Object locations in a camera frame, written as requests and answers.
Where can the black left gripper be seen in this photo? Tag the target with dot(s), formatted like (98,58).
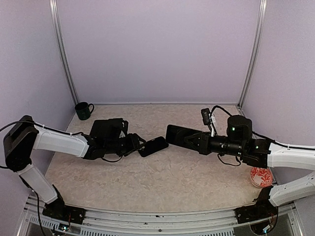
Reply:
(134,144)

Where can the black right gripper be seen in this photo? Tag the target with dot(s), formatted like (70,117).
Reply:
(204,146)

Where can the black phone case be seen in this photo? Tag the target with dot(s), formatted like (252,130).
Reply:
(153,146)

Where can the black smartphone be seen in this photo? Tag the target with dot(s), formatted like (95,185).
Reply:
(175,135)

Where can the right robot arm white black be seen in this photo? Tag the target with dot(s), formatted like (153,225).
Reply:
(262,153)

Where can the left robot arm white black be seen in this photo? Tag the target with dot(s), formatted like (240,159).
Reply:
(107,136)

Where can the dark green mug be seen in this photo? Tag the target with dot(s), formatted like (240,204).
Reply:
(84,110)

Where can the red white patterned dish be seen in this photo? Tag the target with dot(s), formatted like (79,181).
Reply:
(261,177)

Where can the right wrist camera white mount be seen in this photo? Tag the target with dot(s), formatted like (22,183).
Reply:
(207,121)

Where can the front aluminium rail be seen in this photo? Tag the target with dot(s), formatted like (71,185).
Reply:
(99,222)

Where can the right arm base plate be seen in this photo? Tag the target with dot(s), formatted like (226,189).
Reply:
(260,210)

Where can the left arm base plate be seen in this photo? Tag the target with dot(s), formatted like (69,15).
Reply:
(59,210)

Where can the right aluminium frame post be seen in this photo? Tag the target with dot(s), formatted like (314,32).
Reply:
(254,52)

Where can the aluminium frame post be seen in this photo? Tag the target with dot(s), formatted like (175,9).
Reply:
(254,52)
(59,38)

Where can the left aluminium frame post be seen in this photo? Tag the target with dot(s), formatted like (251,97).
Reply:
(59,38)

